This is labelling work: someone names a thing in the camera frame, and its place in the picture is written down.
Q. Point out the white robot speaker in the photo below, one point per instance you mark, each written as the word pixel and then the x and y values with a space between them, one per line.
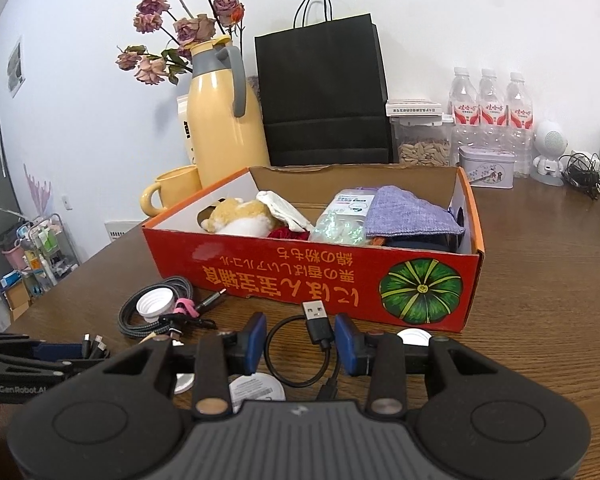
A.
pixel 550 137

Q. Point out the black paper bag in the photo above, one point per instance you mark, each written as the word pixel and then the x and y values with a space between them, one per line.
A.
pixel 325 85

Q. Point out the white cloth glove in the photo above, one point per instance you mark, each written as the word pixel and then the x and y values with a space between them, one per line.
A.
pixel 285 210

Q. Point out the white ridged cap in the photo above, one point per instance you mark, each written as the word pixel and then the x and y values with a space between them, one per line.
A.
pixel 155 305

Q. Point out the white wall outlet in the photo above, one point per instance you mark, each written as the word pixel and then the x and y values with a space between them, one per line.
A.
pixel 67 202

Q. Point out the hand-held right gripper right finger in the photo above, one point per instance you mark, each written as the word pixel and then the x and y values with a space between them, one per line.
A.
pixel 347 347

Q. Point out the purple woven pouch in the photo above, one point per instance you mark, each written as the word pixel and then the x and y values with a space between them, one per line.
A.
pixel 410 210

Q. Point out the iridescent glitter packet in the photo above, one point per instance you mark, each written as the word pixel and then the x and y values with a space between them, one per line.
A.
pixel 337 227

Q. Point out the wall vent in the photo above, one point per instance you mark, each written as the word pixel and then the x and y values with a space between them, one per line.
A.
pixel 15 67

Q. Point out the orange cardboard box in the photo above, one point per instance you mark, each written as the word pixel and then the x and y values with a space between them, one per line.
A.
pixel 290 270

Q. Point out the dried rose bouquet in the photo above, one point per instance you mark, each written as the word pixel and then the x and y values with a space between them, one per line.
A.
pixel 195 30

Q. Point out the white flat box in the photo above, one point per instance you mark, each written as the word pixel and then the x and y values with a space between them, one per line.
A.
pixel 412 108

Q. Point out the printed tin box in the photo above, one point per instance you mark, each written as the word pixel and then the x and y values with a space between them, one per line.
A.
pixel 485 170

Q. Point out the purple wall sticker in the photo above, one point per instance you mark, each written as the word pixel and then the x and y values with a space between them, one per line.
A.
pixel 37 192

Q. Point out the silver round lid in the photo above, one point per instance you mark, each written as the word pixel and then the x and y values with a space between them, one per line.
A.
pixel 184 384

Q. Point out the tan and white plush toy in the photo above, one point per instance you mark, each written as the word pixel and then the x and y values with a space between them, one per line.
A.
pixel 240 217

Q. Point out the yellow mug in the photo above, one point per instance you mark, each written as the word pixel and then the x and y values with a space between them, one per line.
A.
pixel 177 187

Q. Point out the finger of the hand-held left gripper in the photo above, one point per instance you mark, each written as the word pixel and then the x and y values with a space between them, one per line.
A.
pixel 30 366
pixel 55 350

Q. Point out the clear seed container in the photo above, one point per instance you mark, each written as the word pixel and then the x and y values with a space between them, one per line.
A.
pixel 422 152

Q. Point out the red fabric flower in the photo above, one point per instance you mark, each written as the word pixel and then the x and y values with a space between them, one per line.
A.
pixel 287 234

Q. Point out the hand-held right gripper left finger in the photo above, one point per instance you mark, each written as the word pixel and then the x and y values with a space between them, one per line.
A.
pixel 254 345

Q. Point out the white labelled round lid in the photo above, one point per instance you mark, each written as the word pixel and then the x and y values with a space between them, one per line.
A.
pixel 257 389

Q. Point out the plain white round lid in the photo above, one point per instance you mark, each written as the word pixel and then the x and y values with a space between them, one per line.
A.
pixel 415 336

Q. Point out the white wall heater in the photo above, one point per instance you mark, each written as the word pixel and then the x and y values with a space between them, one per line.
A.
pixel 116 230

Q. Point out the yellow thermos jug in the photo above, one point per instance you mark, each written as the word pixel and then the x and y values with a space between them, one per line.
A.
pixel 220 130

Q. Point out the grey speckled object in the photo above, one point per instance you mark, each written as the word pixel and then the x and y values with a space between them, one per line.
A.
pixel 254 90

